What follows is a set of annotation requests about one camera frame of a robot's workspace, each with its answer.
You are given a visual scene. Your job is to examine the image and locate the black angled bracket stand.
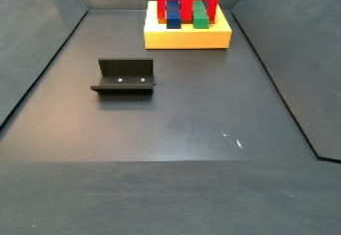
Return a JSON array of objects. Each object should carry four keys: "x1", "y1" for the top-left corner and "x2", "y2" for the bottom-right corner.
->
[{"x1": 90, "y1": 58, "x2": 155, "y2": 94}]

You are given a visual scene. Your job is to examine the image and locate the blue long block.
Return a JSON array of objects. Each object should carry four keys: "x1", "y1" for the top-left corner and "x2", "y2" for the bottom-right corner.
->
[{"x1": 167, "y1": 0, "x2": 180, "y2": 29}]

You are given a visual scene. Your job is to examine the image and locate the yellow wooden board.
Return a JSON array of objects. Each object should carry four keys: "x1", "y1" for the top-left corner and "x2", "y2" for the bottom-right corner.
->
[{"x1": 144, "y1": 1, "x2": 231, "y2": 50}]

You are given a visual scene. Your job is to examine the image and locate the red E-shaped block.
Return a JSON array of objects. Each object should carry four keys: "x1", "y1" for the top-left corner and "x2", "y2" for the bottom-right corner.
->
[{"x1": 156, "y1": 0, "x2": 219, "y2": 24}]

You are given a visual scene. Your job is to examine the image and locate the green long block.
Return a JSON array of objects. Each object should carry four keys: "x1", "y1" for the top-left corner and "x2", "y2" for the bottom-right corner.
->
[{"x1": 192, "y1": 0, "x2": 208, "y2": 29}]

